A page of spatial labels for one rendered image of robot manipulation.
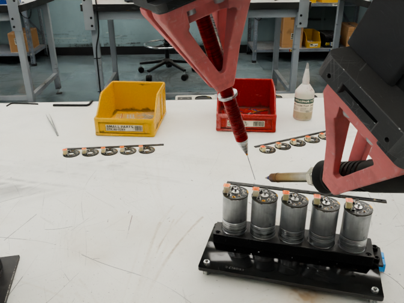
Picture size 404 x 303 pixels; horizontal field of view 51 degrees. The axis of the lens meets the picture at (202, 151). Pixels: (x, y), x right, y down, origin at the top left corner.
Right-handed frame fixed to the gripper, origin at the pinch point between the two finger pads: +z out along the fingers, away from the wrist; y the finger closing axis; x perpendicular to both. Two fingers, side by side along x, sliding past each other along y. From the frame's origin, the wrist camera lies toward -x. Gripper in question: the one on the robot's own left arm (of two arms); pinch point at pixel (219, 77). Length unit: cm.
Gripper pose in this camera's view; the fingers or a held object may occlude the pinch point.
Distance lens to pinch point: 32.6
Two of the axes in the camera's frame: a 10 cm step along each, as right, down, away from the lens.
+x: -8.8, 4.5, -1.9
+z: 3.0, 8.1, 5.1
